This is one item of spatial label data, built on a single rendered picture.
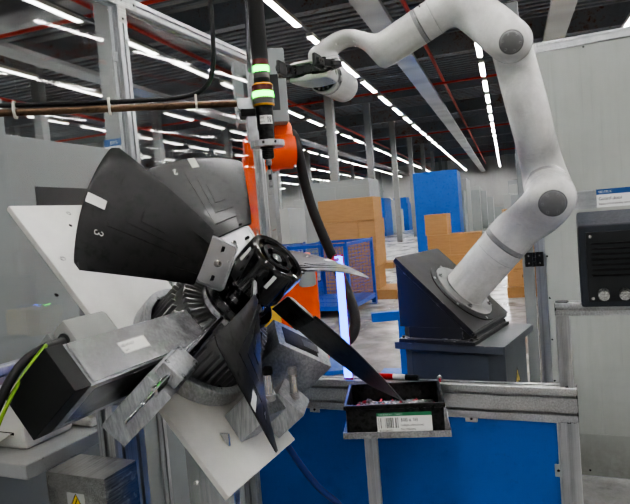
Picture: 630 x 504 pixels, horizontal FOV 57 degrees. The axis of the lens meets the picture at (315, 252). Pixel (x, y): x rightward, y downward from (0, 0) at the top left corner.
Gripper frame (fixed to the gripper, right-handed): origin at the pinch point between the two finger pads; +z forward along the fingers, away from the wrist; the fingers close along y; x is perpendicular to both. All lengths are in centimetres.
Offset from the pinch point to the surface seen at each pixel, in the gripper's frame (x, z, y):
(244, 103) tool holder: -12.0, 22.2, 2.4
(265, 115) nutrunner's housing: -14.7, 20.1, -1.0
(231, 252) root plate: -41, 33, 2
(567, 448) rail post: -93, -15, -53
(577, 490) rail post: -103, -15, -54
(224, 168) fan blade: -23.4, 13.8, 13.6
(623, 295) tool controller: -58, -12, -65
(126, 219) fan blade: -34, 51, 9
